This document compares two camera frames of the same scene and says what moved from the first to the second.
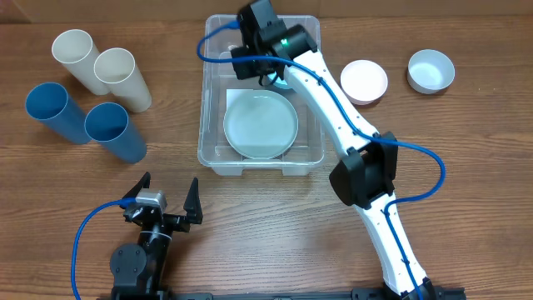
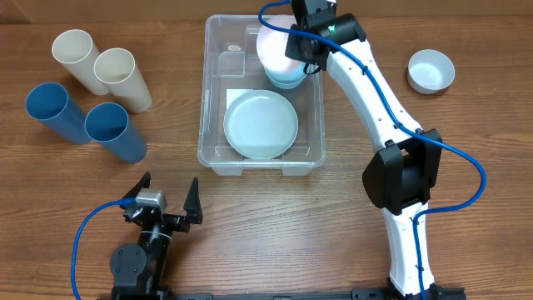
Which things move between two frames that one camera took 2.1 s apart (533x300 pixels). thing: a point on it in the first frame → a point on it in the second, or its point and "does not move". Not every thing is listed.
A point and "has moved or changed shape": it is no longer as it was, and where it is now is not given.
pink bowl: x=363 y=81 has moved or changed shape
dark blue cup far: x=50 y=103 does not move
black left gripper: x=192 y=207 does not move
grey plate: x=260 y=124 does not move
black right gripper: x=241 y=70 → x=292 y=47
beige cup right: x=116 y=69 does not move
